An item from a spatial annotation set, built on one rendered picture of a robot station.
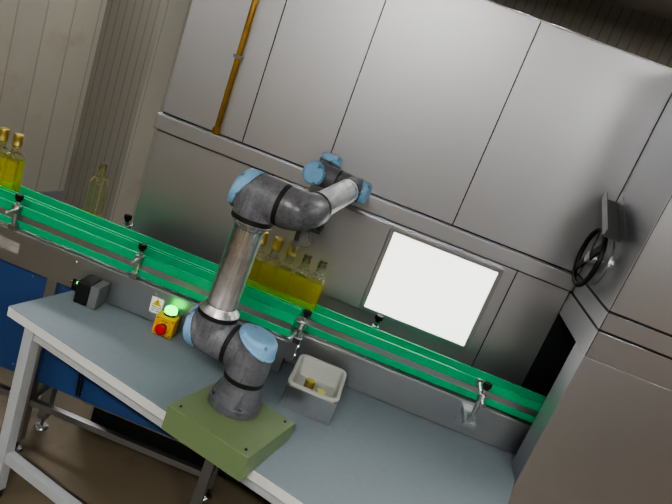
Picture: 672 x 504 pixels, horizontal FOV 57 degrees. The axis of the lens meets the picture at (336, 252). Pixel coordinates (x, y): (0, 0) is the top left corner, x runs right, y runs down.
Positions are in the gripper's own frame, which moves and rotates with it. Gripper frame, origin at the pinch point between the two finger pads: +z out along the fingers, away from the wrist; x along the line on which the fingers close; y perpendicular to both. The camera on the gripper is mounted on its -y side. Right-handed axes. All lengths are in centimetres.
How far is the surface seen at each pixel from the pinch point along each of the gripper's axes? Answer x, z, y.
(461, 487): -38, 40, 77
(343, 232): 11.7, -8.5, 14.1
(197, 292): -13.1, 23.6, -24.6
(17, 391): -37, 69, -66
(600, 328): -24, -19, 98
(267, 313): -13.8, 20.9, 0.6
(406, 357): -5, 21, 51
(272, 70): 15, -53, -30
